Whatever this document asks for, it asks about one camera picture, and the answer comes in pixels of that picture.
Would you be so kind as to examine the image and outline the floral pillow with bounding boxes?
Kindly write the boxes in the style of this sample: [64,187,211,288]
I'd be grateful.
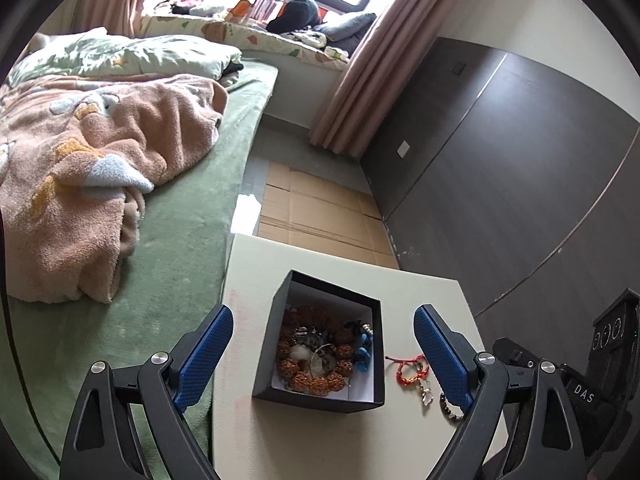
[6,26,244,87]

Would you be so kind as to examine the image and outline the bed with green sheet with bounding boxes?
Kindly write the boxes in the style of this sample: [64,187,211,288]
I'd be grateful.
[0,60,279,480]

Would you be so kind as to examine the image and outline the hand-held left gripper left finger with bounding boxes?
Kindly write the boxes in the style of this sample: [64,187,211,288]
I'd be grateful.
[59,304,234,480]

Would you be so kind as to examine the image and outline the white paper sheet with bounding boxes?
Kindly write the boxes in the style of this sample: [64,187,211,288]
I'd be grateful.
[231,191,262,237]

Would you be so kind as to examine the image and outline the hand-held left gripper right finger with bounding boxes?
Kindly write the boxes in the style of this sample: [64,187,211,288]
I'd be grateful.
[414,304,586,480]

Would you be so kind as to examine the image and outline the black jewelry box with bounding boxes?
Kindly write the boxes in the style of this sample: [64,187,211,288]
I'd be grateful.
[251,270,386,407]

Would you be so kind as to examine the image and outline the thin clear bangle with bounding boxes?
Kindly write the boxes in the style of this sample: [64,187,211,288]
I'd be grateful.
[309,344,347,382]

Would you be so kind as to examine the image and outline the grey pillow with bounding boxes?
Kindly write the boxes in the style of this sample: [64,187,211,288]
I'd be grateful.
[312,11,377,54]

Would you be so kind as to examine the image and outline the dark grey wardrobe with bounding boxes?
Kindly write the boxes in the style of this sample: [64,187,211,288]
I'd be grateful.
[359,35,640,322]

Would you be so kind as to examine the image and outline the dark and green bead bracelet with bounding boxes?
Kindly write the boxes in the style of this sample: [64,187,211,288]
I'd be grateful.
[439,391,470,427]

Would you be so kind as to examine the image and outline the clear crystal pendant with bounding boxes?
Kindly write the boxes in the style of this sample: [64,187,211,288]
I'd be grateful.
[419,379,436,417]

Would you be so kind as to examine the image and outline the printed window seat cushion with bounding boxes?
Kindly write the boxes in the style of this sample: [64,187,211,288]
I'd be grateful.
[139,11,352,72]

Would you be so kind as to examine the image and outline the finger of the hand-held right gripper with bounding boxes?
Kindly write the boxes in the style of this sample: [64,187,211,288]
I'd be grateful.
[492,338,538,371]

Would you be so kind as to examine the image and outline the black bag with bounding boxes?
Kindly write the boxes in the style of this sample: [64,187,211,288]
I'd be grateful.
[266,0,322,34]

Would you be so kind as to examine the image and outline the brown seed bead bracelet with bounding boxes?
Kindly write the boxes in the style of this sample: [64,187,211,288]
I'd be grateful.
[276,309,359,397]

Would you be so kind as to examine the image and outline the pink fleece blanket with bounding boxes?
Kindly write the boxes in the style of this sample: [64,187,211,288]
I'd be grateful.
[0,74,229,306]

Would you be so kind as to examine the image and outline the flattened cardboard sheets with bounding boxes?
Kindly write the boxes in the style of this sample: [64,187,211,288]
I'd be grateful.
[254,159,402,272]

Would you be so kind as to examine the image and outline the red string bracelet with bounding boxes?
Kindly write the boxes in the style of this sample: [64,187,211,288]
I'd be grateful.
[385,353,432,387]

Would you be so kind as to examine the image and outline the blue bead necklace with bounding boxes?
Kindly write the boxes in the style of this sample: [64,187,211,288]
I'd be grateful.
[345,321,377,375]

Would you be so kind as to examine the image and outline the row of books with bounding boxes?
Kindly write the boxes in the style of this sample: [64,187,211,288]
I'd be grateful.
[250,0,287,22]

